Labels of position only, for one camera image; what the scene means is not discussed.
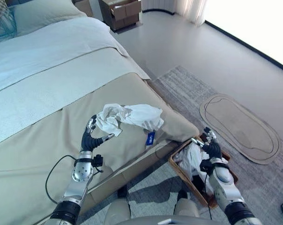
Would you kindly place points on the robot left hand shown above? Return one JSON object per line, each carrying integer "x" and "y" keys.
{"x": 87, "y": 141}

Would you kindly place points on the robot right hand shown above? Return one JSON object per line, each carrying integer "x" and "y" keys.
{"x": 213, "y": 148}

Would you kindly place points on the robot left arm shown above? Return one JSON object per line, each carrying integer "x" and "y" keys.
{"x": 79, "y": 174}

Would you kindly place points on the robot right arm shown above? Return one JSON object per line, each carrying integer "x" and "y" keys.
{"x": 225, "y": 185}

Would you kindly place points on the white clothes pile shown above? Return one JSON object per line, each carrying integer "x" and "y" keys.
{"x": 190, "y": 157}

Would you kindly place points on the beige oval floor mat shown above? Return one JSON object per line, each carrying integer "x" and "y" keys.
{"x": 240, "y": 131}

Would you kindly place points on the beige bed runner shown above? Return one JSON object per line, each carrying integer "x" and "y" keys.
{"x": 50, "y": 140}

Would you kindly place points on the brown wicker basket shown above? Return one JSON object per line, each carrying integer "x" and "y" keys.
{"x": 179, "y": 168}

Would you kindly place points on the grey patterned rug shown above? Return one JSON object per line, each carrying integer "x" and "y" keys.
{"x": 190, "y": 98}

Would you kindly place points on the white crumpled garment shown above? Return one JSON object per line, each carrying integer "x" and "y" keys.
{"x": 136, "y": 114}

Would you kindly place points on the blue label tag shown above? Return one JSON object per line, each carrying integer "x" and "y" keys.
{"x": 151, "y": 138}

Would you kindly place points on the robot silver legs and body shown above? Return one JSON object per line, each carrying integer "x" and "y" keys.
{"x": 143, "y": 211}

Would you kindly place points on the bed with white sheet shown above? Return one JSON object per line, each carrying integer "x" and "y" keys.
{"x": 50, "y": 58}

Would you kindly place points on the brown wooden nightstand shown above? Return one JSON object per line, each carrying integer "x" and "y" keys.
{"x": 121, "y": 12}

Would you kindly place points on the white pillow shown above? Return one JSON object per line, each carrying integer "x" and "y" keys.
{"x": 45, "y": 11}

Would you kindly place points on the white curtain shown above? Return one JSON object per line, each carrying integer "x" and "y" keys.
{"x": 179, "y": 9}

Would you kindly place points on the teal patterned cushion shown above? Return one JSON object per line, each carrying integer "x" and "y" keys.
{"x": 2, "y": 23}

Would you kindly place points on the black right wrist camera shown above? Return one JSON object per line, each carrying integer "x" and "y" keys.
{"x": 205, "y": 165}

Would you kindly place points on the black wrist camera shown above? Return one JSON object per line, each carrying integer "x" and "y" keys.
{"x": 205, "y": 165}
{"x": 98, "y": 160}

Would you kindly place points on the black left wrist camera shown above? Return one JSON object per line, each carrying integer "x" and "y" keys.
{"x": 98, "y": 160}

